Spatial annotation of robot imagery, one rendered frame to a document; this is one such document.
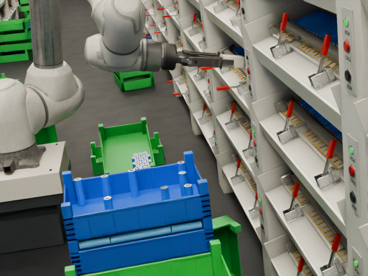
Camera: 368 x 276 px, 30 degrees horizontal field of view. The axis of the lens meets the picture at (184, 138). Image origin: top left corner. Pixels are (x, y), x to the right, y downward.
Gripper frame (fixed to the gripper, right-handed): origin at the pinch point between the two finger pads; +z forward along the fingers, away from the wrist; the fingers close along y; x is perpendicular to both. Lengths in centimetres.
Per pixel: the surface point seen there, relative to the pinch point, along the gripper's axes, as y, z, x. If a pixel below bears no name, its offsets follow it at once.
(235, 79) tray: 9.5, 3.8, 7.3
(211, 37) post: 39.6, 1.4, -0.3
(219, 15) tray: 15.5, -1.8, -10.7
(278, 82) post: -30.4, 4.8, -1.0
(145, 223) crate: -60, -28, 24
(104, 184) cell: -44, -36, 22
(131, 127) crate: 90, -19, 48
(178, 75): 180, 14, 43
